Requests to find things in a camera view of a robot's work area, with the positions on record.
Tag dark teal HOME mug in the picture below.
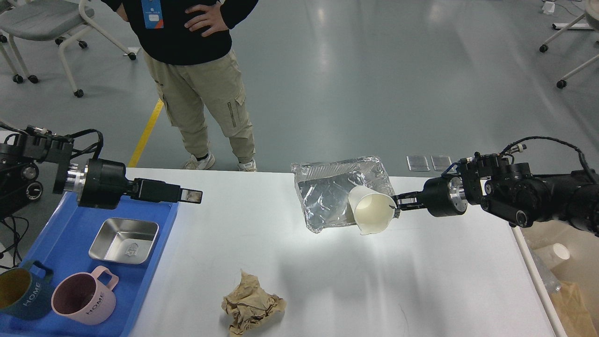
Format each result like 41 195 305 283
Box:
0 260 54 320

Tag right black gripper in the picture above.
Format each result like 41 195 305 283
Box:
392 176 468 217

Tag silver floor plate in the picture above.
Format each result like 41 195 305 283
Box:
406 155 431 171
431 155 453 171

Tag brown paper in bin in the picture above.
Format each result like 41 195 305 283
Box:
549 281 598 337

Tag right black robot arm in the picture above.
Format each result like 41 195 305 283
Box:
392 139 599 235

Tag blue ID badge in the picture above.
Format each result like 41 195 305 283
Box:
141 0 163 29

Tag brown paper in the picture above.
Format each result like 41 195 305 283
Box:
549 281 598 337
221 270 287 337

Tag white chair base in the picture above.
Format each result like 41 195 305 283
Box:
539 0 599 90

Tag aluminium foil container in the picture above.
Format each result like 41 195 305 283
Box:
291 155 395 233

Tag pink HOME mug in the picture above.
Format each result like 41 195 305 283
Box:
51 266 119 325

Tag black cables at left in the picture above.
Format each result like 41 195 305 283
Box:
0 215 29 272

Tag white paper cup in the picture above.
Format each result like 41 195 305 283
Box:
348 186 397 235

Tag person in black sweater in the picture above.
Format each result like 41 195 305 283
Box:
105 0 257 171

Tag grey office chair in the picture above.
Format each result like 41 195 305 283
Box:
0 0 137 98

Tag person's right hand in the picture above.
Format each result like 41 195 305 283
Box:
116 3 129 22

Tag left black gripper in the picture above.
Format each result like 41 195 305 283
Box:
66 159 203 210

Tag white cup in bin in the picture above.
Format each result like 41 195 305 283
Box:
534 243 570 269

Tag silver floor plate right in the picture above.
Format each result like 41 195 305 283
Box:
431 155 453 171

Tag white plastic bin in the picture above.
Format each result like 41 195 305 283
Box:
512 220 599 337

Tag silver floor plate left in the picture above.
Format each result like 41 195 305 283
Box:
406 155 431 171

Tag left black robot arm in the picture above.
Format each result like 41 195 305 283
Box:
0 123 203 219

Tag square stainless steel dish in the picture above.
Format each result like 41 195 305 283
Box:
88 217 159 265

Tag person's left hand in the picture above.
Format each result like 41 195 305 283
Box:
184 2 230 37

